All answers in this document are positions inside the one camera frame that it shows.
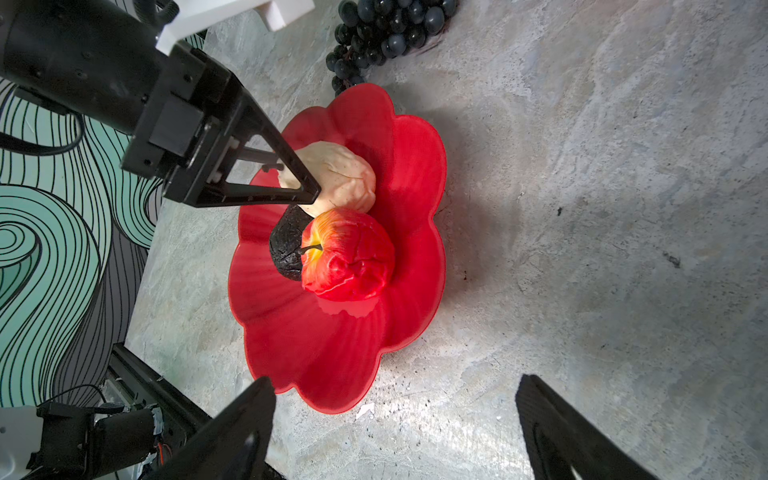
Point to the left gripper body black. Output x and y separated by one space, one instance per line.
187 115

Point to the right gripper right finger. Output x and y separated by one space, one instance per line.
562 444

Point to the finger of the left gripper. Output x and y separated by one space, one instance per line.
237 156

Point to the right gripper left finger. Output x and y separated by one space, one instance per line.
232 445

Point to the dark avocado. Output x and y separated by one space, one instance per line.
285 242

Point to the red flower-shaped bowl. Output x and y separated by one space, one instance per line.
330 353

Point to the red apple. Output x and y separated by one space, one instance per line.
347 256

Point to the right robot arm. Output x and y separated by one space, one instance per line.
59 441

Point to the black grape bunch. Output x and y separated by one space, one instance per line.
373 32

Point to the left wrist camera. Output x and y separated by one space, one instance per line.
198 15

